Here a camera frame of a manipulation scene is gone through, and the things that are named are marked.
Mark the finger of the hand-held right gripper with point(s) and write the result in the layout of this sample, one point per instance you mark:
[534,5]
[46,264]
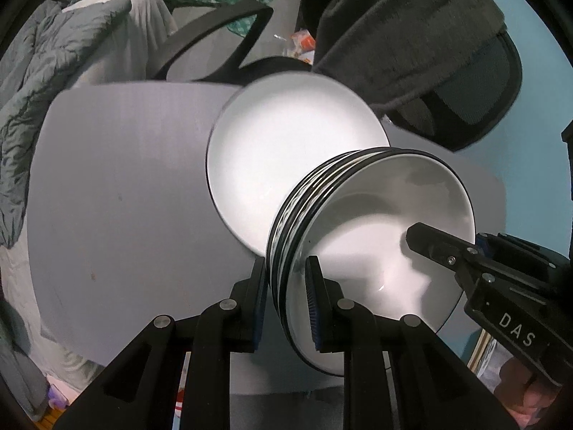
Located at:
[515,251]
[441,246]

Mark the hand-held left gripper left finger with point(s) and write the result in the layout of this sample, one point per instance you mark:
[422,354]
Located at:
[258,313]

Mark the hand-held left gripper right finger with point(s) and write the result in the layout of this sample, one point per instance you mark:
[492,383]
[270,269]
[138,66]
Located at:
[313,309]

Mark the white bowl with black rim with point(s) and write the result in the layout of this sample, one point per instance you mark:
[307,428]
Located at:
[380,242]
[273,251]
[285,257]

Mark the white plate with black rim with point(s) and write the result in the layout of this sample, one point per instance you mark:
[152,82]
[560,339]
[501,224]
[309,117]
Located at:
[291,152]

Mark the person's right hand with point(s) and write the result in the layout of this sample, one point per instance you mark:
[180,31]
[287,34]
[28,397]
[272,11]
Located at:
[523,394]

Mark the black office chair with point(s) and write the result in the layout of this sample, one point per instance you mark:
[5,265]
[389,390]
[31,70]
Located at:
[483,94]

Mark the dark grey fleece robe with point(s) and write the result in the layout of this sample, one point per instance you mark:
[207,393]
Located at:
[394,27]

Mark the orange snack packet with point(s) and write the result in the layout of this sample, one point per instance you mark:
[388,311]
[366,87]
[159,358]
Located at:
[303,45]

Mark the grey quilt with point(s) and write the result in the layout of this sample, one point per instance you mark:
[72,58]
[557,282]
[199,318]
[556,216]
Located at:
[40,76]

